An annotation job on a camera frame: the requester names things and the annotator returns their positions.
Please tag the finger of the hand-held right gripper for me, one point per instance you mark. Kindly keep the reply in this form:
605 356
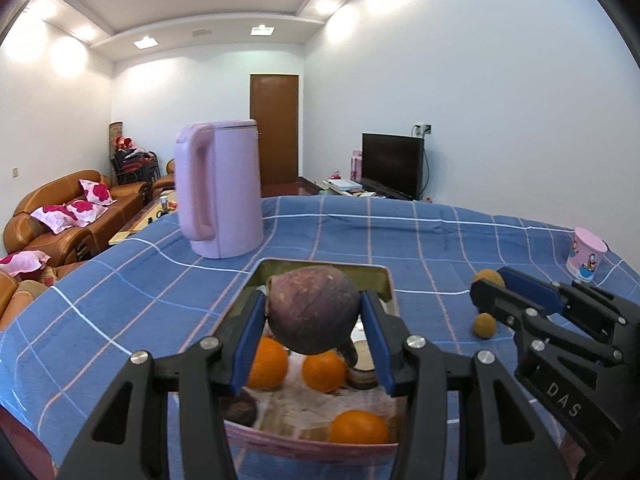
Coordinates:
500 302
530 287

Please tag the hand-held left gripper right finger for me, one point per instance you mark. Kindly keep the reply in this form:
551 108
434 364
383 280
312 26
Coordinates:
377 355

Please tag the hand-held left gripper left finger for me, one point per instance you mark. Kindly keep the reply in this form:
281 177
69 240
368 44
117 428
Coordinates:
249 350

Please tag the orange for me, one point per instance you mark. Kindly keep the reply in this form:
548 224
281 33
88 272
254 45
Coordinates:
357 427
324 371
269 367

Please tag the yellow green longan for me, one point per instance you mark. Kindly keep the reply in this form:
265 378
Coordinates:
487 276
484 325

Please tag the mottled cream brown nut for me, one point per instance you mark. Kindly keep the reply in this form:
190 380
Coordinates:
361 377

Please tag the dark brown wrinkled walnut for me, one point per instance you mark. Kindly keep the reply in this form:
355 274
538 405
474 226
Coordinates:
240 407

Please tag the large purple brown mangosteen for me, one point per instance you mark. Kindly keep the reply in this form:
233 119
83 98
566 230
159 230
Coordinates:
312 310

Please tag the pink tin box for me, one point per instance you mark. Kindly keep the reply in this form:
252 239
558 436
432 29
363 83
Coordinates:
300 452

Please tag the pink cartoon cup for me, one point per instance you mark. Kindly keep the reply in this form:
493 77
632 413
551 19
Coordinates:
587 257

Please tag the blue checked tablecloth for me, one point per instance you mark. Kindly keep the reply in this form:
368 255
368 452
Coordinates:
350 240

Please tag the pink electric kettle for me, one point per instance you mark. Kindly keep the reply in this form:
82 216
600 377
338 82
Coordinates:
230 185

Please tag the wooden coffee table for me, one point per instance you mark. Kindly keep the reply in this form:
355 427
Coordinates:
145 217

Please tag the white flat box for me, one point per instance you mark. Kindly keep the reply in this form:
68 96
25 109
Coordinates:
342 185

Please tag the black television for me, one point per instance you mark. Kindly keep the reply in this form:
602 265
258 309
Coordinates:
392 165

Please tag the brown leather sofa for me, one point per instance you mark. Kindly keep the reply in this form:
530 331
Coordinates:
110 210
15 300
164 175

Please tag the pink floral pillow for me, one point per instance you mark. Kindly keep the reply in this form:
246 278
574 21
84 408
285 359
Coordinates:
95 191
22 262
84 208
52 217

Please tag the brown wooden door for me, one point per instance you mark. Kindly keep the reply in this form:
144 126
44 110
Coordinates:
277 130

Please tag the square ceiling light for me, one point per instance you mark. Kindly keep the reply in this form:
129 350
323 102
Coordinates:
145 42
261 30

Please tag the ceiling air vent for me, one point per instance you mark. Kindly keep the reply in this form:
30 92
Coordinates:
200 33

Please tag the wall outlet with plugs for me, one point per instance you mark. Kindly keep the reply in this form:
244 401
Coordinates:
421 129

